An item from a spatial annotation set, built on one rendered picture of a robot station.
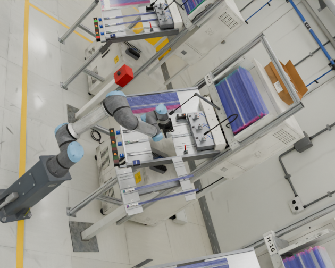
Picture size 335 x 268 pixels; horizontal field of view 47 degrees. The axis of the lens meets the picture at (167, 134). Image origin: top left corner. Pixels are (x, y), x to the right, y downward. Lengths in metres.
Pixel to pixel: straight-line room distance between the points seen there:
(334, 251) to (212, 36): 2.40
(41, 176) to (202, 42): 2.23
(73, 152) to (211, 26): 2.11
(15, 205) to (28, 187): 0.19
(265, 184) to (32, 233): 2.52
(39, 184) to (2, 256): 0.53
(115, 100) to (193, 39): 1.82
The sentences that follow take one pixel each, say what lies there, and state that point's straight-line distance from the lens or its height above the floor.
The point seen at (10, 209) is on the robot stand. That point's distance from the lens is 2.88.
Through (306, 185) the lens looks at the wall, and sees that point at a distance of 4.17.
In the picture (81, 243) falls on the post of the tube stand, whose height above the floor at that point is 0.01.
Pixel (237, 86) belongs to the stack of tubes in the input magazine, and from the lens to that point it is 3.00.
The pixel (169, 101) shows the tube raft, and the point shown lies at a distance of 3.20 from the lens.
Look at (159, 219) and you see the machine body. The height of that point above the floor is 0.18.
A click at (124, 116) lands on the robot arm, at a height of 1.15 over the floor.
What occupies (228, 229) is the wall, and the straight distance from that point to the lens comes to 4.51.
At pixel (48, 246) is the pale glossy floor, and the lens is 3.03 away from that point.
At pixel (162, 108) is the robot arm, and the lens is 2.68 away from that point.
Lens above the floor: 2.32
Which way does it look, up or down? 27 degrees down
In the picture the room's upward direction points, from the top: 54 degrees clockwise
